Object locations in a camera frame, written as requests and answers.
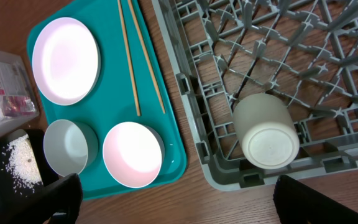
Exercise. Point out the grey bowl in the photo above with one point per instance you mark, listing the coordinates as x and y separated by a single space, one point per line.
70 146

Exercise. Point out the black plastic tray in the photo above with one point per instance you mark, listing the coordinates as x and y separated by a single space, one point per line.
8 199

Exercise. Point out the teal serving tray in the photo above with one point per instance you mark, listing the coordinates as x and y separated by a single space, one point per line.
112 100

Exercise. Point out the clear plastic waste bin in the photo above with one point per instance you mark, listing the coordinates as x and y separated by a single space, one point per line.
14 80

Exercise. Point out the white pink bowl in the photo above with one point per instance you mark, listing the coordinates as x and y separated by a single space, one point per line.
133 154

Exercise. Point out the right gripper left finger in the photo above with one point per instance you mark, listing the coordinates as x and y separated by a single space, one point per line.
59 202

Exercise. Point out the red snack wrapper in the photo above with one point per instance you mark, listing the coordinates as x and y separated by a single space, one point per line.
14 106

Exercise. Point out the large white plate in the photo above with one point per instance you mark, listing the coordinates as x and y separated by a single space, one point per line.
66 61

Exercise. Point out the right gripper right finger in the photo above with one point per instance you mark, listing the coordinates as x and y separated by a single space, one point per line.
297 203

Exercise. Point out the wooden chopstick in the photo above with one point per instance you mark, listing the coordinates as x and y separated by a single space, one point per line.
146 55
129 60

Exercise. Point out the white cup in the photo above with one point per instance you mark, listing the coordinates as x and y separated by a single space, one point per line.
265 131

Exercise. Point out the white rice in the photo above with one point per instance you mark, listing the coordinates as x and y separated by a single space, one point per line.
19 171

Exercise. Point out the grey dishwasher rack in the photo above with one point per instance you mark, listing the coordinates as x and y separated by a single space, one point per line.
303 52

